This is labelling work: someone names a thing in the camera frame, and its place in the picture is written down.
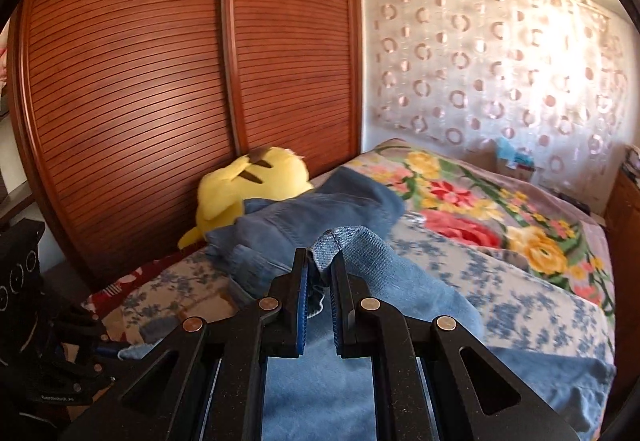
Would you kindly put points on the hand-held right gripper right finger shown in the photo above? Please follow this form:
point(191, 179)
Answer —
point(339, 321)

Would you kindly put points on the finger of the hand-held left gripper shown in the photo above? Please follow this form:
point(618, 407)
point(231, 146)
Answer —
point(82, 326)
point(90, 373)

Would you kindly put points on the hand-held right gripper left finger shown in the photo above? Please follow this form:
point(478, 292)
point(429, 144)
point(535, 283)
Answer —
point(300, 316)

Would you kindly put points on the light blue jeans pants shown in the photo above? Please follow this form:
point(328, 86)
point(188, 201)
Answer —
point(400, 281)

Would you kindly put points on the dark blue jeans pants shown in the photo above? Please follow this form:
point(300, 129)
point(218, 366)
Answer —
point(310, 216)

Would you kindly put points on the red patterned cloth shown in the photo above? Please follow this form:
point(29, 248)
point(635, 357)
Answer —
point(110, 291)

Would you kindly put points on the yellow plush toy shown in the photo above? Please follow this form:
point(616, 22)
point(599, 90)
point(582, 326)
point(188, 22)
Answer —
point(225, 191)

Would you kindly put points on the blue floral bedsheet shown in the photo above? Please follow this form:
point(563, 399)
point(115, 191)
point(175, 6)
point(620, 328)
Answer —
point(500, 301)

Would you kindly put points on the cardboard box with blue cloth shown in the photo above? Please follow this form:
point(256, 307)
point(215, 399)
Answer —
point(517, 163)

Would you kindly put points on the brown slatted wooden wardrobe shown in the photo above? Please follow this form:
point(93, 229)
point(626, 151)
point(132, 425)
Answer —
point(150, 71)

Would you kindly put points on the sheer circle-patterned curtain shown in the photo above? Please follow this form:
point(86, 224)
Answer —
point(500, 71)

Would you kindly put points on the long wooden sideboard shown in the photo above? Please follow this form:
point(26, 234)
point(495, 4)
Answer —
point(622, 201)

